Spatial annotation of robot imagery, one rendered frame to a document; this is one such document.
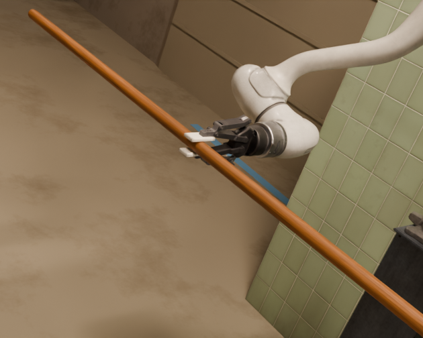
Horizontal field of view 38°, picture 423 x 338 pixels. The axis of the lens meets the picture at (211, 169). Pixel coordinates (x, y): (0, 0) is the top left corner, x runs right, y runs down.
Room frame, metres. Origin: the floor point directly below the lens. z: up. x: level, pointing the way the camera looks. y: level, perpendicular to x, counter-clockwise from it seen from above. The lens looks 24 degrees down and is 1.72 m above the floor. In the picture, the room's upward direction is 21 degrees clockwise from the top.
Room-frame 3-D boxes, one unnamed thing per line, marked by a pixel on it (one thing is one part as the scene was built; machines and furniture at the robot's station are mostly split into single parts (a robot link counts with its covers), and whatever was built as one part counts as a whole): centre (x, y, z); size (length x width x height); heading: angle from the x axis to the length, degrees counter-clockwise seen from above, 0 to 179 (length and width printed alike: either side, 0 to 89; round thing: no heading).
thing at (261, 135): (1.39, -0.05, 1.20); 0.09 x 0.07 x 0.08; 140
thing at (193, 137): (1.27, 0.05, 1.21); 0.07 x 0.03 x 0.01; 140
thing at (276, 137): (1.45, -0.10, 1.20); 0.09 x 0.06 x 0.09; 50
